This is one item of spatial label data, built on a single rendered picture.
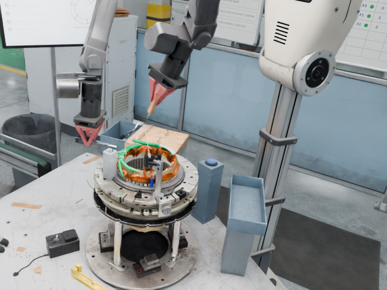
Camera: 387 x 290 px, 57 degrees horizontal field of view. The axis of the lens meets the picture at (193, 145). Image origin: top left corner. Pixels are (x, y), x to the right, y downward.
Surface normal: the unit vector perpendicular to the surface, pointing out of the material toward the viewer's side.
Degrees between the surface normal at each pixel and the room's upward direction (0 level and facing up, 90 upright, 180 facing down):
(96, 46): 70
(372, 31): 90
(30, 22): 83
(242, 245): 90
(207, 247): 0
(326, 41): 109
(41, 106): 90
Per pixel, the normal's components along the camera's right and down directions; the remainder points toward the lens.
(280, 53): -0.89, 0.11
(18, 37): 0.60, 0.31
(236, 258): -0.12, 0.44
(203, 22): 0.25, 0.87
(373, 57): -0.44, 0.36
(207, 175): -0.72, 0.24
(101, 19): 0.41, 0.12
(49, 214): 0.11, -0.89
